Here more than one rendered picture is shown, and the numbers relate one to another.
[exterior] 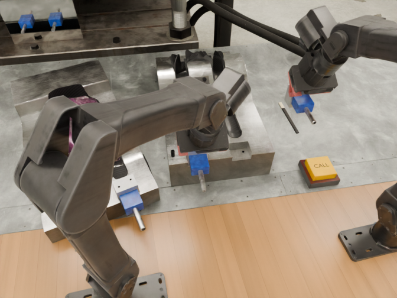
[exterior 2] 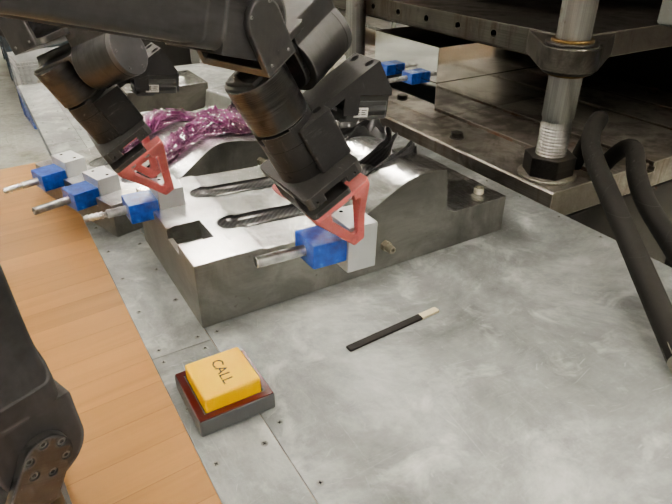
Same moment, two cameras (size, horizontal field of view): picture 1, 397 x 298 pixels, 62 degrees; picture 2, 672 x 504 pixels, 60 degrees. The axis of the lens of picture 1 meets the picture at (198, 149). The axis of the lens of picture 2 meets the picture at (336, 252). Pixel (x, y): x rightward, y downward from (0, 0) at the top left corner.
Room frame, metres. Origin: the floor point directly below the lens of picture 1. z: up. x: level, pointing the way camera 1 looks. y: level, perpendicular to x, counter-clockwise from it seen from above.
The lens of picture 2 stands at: (0.47, -0.78, 1.25)
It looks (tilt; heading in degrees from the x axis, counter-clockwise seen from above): 31 degrees down; 68
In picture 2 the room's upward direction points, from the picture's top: straight up
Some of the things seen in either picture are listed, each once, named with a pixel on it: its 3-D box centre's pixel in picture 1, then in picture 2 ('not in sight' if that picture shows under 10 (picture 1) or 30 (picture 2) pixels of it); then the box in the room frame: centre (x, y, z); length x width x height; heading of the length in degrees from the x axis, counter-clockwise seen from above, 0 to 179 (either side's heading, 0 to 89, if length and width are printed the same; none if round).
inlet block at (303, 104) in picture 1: (303, 106); (312, 247); (0.64, -0.27, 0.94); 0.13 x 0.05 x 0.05; 9
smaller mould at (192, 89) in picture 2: not in sight; (161, 94); (0.61, 0.77, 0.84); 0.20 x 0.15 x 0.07; 9
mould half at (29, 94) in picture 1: (78, 136); (194, 143); (0.61, 0.32, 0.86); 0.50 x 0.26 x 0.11; 26
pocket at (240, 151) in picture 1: (238, 154); (191, 244); (0.54, -0.10, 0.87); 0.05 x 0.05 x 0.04; 9
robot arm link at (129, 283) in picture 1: (108, 277); not in sight; (0.22, 0.16, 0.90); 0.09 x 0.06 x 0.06; 51
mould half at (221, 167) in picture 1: (205, 99); (325, 196); (0.75, -0.02, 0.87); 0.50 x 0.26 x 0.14; 9
